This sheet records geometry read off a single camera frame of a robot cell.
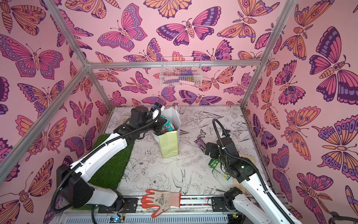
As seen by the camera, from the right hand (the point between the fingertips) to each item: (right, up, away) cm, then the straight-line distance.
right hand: (214, 145), depth 75 cm
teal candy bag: (-25, +11, +2) cm, 28 cm away
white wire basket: (-18, +47, +20) cm, 54 cm away
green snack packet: (+3, -14, +10) cm, 17 cm away
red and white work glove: (-28, -29, -1) cm, 41 cm away
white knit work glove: (-66, +14, +38) cm, 77 cm away
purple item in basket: (-14, +46, +20) cm, 51 cm away
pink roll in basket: (-13, +36, +11) cm, 40 cm away
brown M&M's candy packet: (-5, -3, +20) cm, 20 cm away
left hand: (-26, +14, +2) cm, 29 cm away
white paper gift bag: (-25, +1, +3) cm, 25 cm away
